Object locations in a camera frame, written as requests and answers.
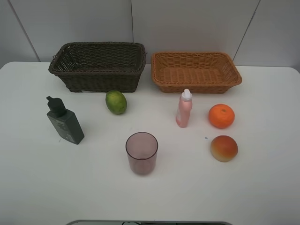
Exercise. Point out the pink translucent plastic cup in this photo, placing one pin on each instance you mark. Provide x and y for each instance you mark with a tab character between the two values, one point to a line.
142	149

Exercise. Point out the pink squeeze bottle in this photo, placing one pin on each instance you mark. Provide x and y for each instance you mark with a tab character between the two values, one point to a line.
184	108

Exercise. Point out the orange mandarin fruit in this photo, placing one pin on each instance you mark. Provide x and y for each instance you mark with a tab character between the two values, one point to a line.
221	116

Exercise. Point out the red yellow peach fruit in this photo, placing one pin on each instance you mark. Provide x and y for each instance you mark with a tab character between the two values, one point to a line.
223	148

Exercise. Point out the dark green pump bottle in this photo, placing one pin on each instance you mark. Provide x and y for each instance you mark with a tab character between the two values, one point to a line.
64	121

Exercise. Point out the green lime fruit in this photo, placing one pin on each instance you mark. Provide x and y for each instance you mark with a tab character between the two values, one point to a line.
116	102

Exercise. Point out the orange wicker basket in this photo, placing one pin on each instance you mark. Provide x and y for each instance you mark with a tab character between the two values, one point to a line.
200	72

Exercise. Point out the dark brown wicker basket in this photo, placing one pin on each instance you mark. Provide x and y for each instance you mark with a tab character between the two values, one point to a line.
99	66

